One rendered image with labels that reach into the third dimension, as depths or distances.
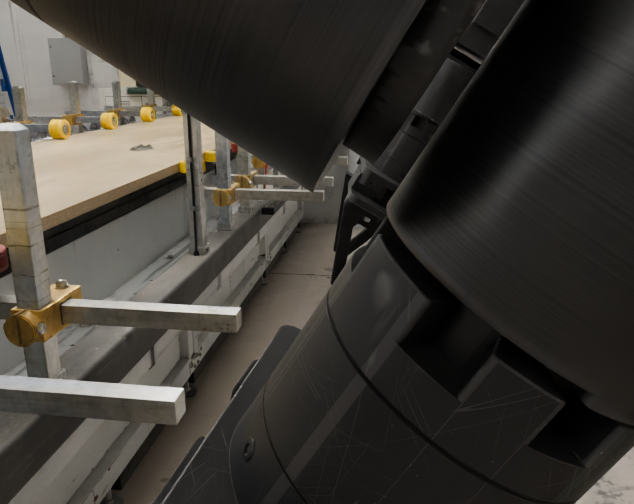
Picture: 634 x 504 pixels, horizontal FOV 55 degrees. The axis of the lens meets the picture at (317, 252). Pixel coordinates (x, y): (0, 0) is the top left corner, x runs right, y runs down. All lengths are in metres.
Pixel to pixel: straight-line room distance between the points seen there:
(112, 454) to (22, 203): 1.04
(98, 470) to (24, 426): 0.84
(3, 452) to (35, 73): 12.06
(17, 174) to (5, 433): 0.35
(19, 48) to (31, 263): 12.07
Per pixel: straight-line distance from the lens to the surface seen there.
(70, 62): 12.23
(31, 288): 0.98
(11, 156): 0.94
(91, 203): 1.46
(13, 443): 0.94
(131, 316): 0.97
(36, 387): 0.77
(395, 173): 0.51
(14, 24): 13.02
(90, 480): 1.76
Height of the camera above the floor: 1.17
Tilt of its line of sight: 17 degrees down
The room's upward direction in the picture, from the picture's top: straight up
